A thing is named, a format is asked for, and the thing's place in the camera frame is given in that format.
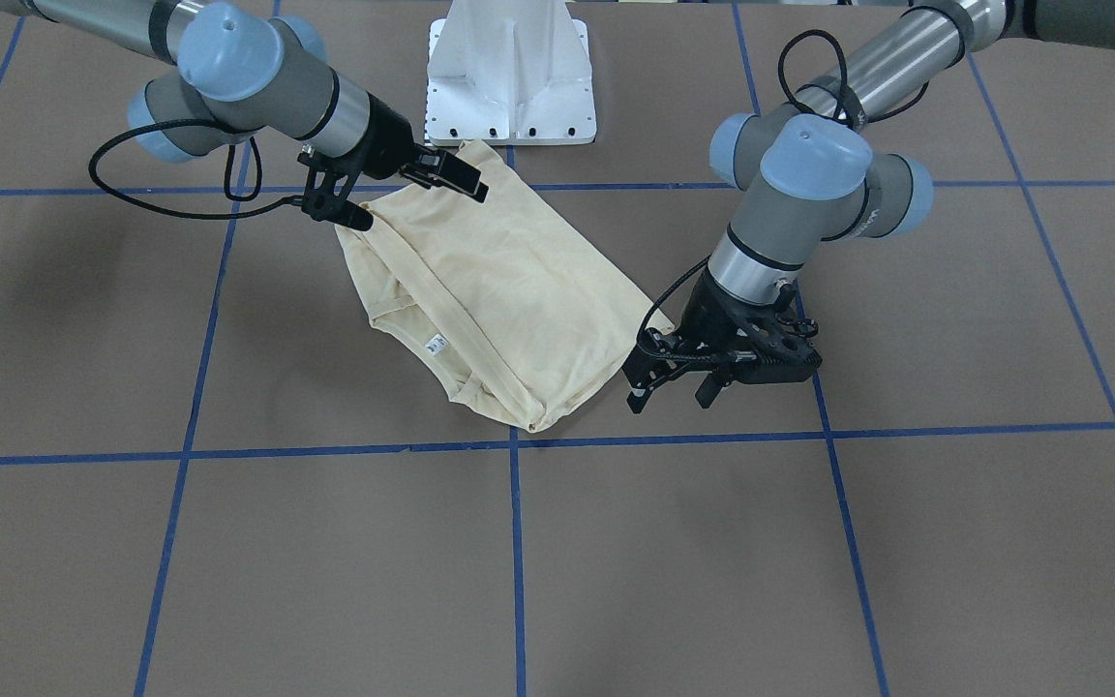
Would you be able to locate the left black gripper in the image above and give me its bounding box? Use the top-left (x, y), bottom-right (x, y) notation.
top-left (623, 269), bottom-right (762, 414)

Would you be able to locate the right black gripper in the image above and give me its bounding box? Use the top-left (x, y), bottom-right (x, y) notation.
top-left (348, 94), bottom-right (489, 203)

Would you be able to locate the beige long-sleeve printed shirt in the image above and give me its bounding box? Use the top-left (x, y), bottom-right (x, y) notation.
top-left (336, 141), bottom-right (673, 433)

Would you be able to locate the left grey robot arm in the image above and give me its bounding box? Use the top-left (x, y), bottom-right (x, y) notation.
top-left (623, 1), bottom-right (1115, 413)

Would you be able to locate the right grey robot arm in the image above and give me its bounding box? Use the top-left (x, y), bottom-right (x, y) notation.
top-left (0, 1), bottom-right (488, 228)

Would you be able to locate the brown paper table cover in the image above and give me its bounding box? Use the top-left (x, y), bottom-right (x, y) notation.
top-left (0, 14), bottom-right (1115, 696)

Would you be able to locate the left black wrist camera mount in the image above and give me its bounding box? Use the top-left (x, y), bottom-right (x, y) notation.
top-left (729, 282), bottom-right (823, 385)

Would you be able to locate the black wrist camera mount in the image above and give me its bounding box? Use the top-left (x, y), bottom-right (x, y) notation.
top-left (297, 144), bottom-right (375, 232)
top-left (729, 282), bottom-right (823, 385)

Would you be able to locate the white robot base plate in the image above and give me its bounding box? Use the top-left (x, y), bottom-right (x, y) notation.
top-left (424, 1), bottom-right (598, 146)

